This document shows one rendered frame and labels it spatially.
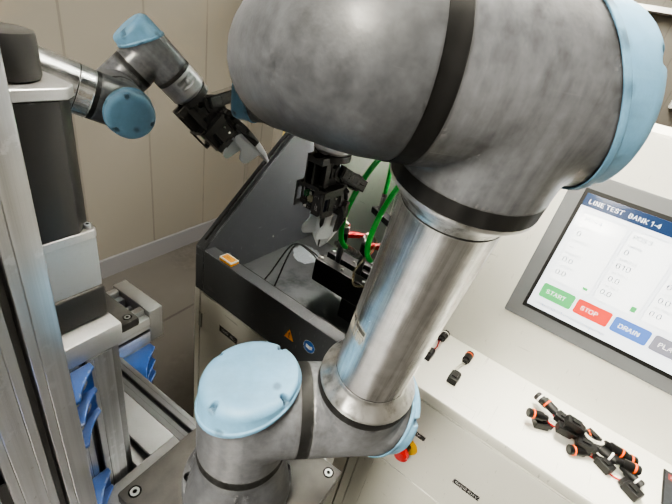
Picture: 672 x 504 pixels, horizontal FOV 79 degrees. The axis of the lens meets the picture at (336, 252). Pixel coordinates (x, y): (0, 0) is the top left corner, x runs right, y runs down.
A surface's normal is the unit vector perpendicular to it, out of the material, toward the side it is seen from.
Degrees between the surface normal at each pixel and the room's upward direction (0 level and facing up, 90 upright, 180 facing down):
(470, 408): 0
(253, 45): 91
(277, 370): 8
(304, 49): 86
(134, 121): 90
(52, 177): 90
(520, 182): 100
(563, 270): 76
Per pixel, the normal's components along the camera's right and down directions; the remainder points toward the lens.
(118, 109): 0.54, 0.52
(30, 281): 0.82, 0.42
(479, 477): -0.59, 0.32
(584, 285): -0.54, 0.11
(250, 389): 0.06, -0.84
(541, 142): 0.05, 0.69
